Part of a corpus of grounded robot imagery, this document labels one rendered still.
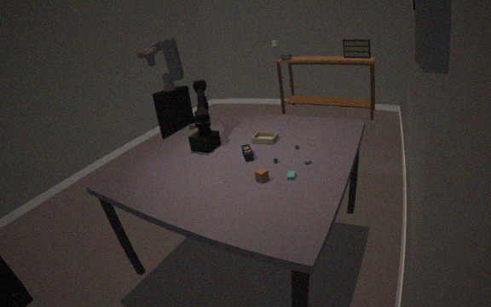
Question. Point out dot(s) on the orange-brown cube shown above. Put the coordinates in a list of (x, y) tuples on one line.
[(262, 175)]

